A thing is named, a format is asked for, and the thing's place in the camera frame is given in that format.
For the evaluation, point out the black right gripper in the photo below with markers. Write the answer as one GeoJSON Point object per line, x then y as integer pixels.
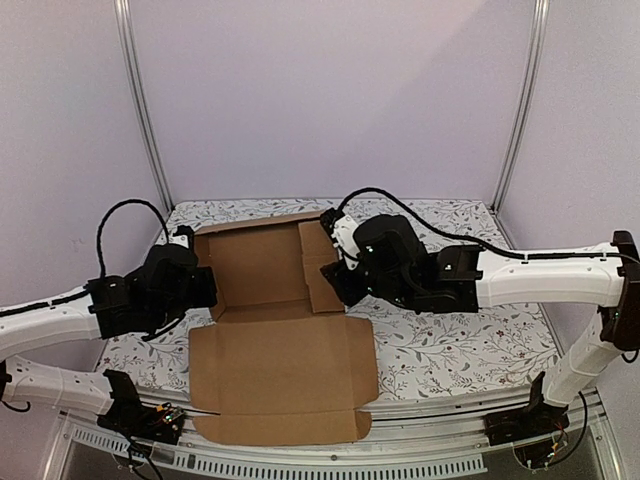
{"type": "Point", "coordinates": [335, 277]}

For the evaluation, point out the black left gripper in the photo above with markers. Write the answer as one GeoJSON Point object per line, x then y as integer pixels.
{"type": "Point", "coordinates": [208, 298]}

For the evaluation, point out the brown cardboard box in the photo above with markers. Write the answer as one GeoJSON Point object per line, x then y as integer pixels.
{"type": "Point", "coordinates": [282, 364]}

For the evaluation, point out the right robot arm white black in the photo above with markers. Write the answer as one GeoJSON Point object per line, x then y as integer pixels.
{"type": "Point", "coordinates": [384, 258]}

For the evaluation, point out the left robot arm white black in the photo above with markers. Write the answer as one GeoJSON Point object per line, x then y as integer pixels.
{"type": "Point", "coordinates": [149, 301]}

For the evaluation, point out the floral patterned table mat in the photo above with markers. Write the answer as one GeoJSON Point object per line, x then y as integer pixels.
{"type": "Point", "coordinates": [419, 356]}

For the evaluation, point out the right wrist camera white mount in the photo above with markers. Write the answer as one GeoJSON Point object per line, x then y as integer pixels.
{"type": "Point", "coordinates": [340, 228]}

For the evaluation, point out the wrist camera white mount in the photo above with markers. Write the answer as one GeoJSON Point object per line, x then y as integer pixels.
{"type": "Point", "coordinates": [183, 235]}
{"type": "Point", "coordinates": [340, 228]}

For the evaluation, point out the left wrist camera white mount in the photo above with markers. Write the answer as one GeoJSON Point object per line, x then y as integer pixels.
{"type": "Point", "coordinates": [183, 235]}

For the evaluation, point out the left aluminium frame post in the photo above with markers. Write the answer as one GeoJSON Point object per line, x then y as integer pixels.
{"type": "Point", "coordinates": [128, 46]}

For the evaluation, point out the aluminium frame post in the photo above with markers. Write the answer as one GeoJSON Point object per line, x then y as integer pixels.
{"type": "Point", "coordinates": [128, 46]}
{"type": "Point", "coordinates": [527, 91]}

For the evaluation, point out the aluminium front rail base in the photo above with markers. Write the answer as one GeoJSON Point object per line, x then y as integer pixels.
{"type": "Point", "coordinates": [422, 439]}

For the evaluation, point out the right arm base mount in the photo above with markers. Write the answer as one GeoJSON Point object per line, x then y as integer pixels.
{"type": "Point", "coordinates": [543, 425]}

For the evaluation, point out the right aluminium frame post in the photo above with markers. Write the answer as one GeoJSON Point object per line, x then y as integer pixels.
{"type": "Point", "coordinates": [527, 91]}

